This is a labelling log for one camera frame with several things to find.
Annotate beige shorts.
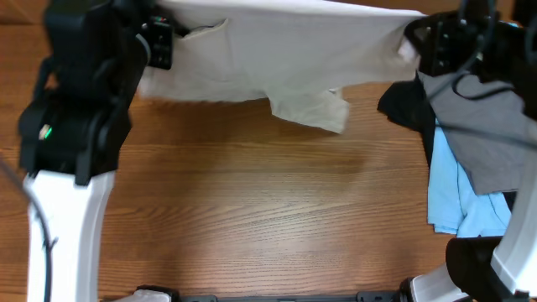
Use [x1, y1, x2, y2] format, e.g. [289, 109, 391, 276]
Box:
[138, 0, 421, 133]

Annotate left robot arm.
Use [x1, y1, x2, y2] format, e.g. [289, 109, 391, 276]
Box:
[18, 0, 174, 301]

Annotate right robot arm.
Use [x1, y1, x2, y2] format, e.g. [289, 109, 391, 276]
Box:
[404, 1, 536, 301]

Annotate black garment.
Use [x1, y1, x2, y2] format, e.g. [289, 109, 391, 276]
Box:
[377, 75, 435, 167]

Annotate grey shorts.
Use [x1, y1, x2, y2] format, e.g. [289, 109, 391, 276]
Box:
[429, 75, 529, 195]

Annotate light blue garment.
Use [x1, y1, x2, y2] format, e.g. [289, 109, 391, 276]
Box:
[427, 128, 511, 237]

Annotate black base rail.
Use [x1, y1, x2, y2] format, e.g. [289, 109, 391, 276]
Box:
[100, 284, 412, 302]

